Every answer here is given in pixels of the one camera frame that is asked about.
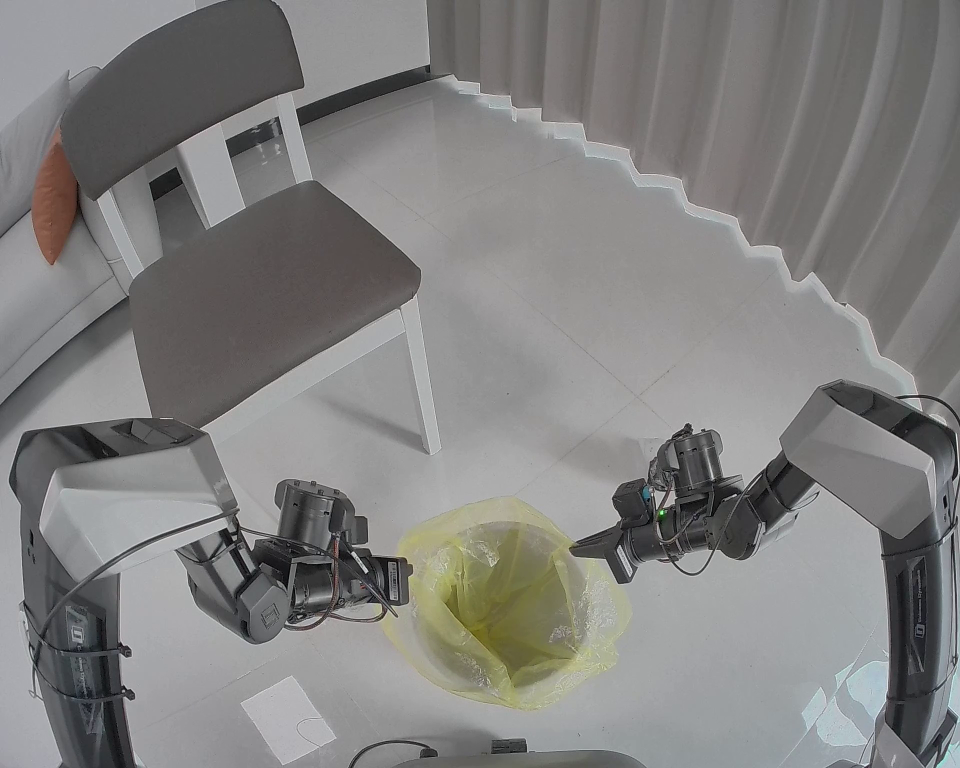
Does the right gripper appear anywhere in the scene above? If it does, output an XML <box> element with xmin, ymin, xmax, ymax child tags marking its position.
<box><xmin>611</xmin><ymin>516</ymin><xmax>714</xmax><ymax>588</ymax></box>

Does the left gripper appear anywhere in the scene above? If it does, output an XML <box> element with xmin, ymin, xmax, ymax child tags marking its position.
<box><xmin>288</xmin><ymin>553</ymin><xmax>415</xmax><ymax>624</ymax></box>

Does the yellow plastic bag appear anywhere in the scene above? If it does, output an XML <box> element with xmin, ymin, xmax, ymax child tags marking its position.
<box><xmin>378</xmin><ymin>495</ymin><xmax>633</xmax><ymax>710</ymax></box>

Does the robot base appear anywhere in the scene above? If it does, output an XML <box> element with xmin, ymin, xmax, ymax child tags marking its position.
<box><xmin>390</xmin><ymin>738</ymin><xmax>639</xmax><ymax>768</ymax></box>

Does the white trash bin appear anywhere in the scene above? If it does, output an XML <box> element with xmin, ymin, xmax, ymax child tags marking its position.
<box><xmin>412</xmin><ymin>525</ymin><xmax>601</xmax><ymax>695</ymax></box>

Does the grey and white chair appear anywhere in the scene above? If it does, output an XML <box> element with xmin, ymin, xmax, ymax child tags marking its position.
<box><xmin>58</xmin><ymin>0</ymin><xmax>441</xmax><ymax>457</ymax></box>

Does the pale grey sofa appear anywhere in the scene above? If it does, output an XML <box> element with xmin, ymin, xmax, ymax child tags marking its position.
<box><xmin>0</xmin><ymin>66</ymin><xmax>140</xmax><ymax>410</ymax></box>

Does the pale grey curtain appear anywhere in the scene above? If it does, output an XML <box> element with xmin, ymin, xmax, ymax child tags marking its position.
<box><xmin>426</xmin><ymin>0</ymin><xmax>960</xmax><ymax>410</ymax></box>

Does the orange cushion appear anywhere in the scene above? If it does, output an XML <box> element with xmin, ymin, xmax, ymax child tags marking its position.
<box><xmin>32</xmin><ymin>129</ymin><xmax>78</xmax><ymax>267</ymax></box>

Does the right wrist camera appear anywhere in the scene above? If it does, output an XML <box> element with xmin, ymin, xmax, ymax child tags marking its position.
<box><xmin>612</xmin><ymin>480</ymin><xmax>655</xmax><ymax>535</ymax></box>

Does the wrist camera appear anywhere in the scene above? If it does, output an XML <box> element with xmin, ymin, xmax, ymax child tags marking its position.
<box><xmin>330</xmin><ymin>513</ymin><xmax>370</xmax><ymax>552</ymax></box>
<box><xmin>612</xmin><ymin>480</ymin><xmax>655</xmax><ymax>535</ymax></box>

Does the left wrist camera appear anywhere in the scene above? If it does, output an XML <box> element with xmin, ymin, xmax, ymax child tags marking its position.
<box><xmin>330</xmin><ymin>513</ymin><xmax>370</xmax><ymax>552</ymax></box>

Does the black cable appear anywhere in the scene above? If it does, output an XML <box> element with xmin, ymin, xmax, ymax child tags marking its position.
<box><xmin>356</xmin><ymin>740</ymin><xmax>438</xmax><ymax>768</ymax></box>

